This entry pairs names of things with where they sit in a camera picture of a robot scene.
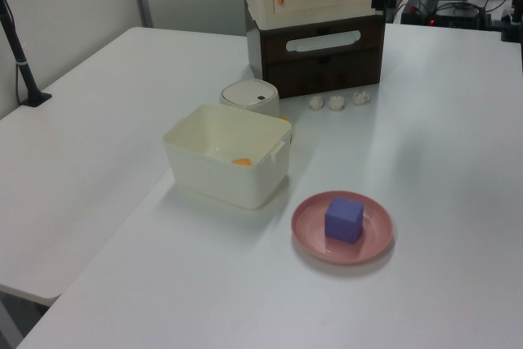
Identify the black electronics box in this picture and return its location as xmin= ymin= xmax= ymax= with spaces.
xmin=401 ymin=0 xmax=484 ymax=29

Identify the dark brown wooden drawer cabinet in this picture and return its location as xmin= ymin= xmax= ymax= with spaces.
xmin=244 ymin=0 xmax=387 ymax=100

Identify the pink round plate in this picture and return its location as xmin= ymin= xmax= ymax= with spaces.
xmin=290 ymin=190 xmax=396 ymax=266

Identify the purple cube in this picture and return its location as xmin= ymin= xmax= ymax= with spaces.
xmin=324 ymin=197 xmax=365 ymax=244

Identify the black pole stand with clamp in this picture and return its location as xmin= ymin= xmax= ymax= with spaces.
xmin=0 ymin=0 xmax=53 ymax=108

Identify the black table clamp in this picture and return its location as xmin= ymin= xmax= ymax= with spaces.
xmin=500 ymin=0 xmax=523 ymax=43

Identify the cream plastic storage box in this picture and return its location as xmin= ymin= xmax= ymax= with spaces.
xmin=163 ymin=103 xmax=293 ymax=209

